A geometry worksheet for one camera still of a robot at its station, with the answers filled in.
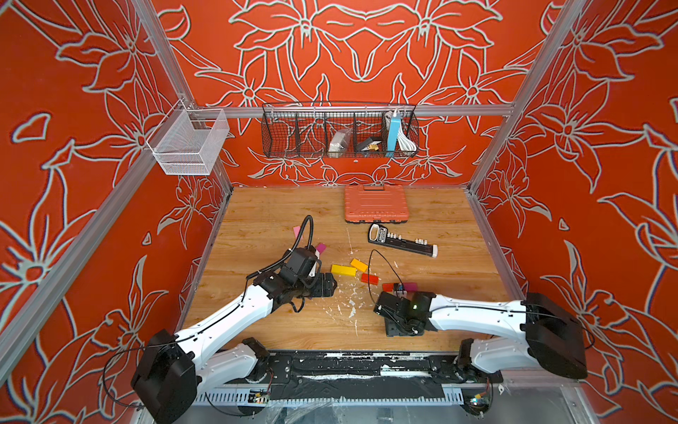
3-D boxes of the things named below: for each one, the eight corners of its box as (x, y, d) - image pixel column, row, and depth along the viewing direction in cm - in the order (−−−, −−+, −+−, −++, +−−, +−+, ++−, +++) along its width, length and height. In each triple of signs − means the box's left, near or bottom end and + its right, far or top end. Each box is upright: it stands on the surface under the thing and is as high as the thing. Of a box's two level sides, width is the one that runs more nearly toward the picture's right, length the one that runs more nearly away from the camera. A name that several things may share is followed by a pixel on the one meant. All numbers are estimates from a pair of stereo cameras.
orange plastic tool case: (345, 224, 108) (345, 217, 104) (344, 191, 120) (344, 184, 116) (411, 224, 107) (414, 217, 104) (403, 191, 120) (405, 184, 116)
